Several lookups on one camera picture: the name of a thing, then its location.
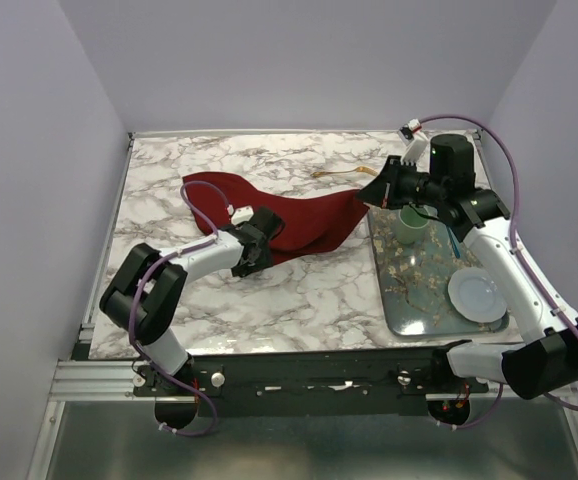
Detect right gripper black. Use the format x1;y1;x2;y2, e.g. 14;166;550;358
356;154;447;209

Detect gold fork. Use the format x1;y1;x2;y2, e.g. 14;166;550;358
310;166;378;178

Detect dark red cloth napkin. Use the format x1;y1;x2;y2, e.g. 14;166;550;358
183;172;368;265

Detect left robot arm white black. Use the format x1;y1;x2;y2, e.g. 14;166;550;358
99;207;285;395

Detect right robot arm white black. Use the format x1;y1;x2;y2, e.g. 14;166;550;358
356;127;578;399

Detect light green cup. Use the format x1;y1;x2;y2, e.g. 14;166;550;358
394;206;429;245

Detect floral teal serving tray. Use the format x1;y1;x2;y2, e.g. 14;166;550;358
367;208;510;339

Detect blue metallic spoon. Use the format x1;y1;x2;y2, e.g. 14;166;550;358
446;226;461;259

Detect pale blue small plate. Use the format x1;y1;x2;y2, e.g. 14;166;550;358
447;267;507;324

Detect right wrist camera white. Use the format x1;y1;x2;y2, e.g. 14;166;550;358
398;119;429;165

